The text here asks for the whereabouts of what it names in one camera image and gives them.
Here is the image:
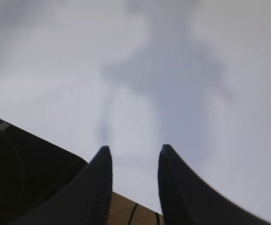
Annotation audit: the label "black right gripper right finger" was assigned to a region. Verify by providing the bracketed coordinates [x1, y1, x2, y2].
[158, 144, 269, 225]

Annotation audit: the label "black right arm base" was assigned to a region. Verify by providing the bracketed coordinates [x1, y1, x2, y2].
[0, 120, 87, 225]

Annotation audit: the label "black floor cables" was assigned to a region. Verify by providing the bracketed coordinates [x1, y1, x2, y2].
[127, 203, 139, 225]

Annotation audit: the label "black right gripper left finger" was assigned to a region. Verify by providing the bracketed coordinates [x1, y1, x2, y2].
[13, 146, 113, 225]

